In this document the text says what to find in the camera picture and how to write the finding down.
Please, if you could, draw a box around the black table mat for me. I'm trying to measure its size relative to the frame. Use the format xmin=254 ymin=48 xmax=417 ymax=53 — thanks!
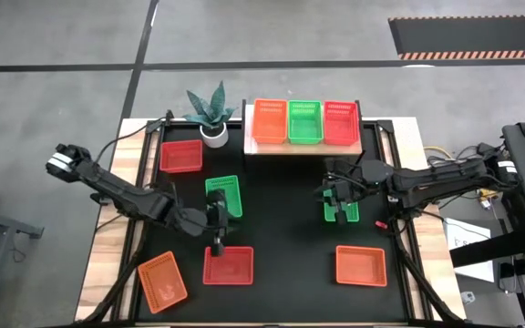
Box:
xmin=135 ymin=118 xmax=410 ymax=323

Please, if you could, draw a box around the grey cable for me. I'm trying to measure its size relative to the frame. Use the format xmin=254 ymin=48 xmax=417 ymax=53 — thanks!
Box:
xmin=426 ymin=144 xmax=491 ymax=172

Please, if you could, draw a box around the yellow cable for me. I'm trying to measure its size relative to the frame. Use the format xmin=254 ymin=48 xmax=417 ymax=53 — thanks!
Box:
xmin=423 ymin=145 xmax=451 ymax=159

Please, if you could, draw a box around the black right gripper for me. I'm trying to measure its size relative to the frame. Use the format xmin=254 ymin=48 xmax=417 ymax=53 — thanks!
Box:
xmin=315 ymin=172 xmax=363 ymax=226

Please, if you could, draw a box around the wooden shelf with black legs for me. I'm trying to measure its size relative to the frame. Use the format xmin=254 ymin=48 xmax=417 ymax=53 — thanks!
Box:
xmin=241 ymin=98 xmax=364 ymax=159

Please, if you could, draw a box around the black metal table frame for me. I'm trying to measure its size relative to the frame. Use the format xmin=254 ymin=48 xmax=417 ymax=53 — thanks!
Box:
xmin=73 ymin=116 xmax=468 ymax=328

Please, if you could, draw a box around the orange plastic slotted basket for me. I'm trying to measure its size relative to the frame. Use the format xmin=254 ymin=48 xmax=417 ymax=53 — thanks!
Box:
xmin=137 ymin=250 xmax=190 ymax=315
xmin=252 ymin=97 xmax=288 ymax=145
xmin=335 ymin=244 xmax=388 ymax=288

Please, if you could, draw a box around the black hazard-striped floor mat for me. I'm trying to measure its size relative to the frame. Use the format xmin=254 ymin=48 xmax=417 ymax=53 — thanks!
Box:
xmin=387 ymin=15 xmax=525 ymax=62

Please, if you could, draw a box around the red plastic slotted basket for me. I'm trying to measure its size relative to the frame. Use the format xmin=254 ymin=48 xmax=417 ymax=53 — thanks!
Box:
xmin=323 ymin=100 xmax=361 ymax=147
xmin=202 ymin=245 xmax=255 ymax=287
xmin=159 ymin=139 xmax=204 ymax=175

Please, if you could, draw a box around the white cardboard box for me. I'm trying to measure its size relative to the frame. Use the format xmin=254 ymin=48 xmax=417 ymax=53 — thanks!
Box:
xmin=443 ymin=217 xmax=496 ymax=283

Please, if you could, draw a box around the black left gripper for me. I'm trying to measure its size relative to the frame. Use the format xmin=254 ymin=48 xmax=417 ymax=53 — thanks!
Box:
xmin=205 ymin=189 xmax=231 ymax=258

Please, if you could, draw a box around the green plastic slotted basket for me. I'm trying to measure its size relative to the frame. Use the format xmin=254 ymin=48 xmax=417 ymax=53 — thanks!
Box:
xmin=323 ymin=188 xmax=361 ymax=223
xmin=204 ymin=174 xmax=244 ymax=220
xmin=287 ymin=99 xmax=324 ymax=146

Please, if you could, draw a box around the artificial plant in white pot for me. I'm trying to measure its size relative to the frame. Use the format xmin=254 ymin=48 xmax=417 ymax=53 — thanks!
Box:
xmin=182 ymin=80 xmax=237 ymax=149

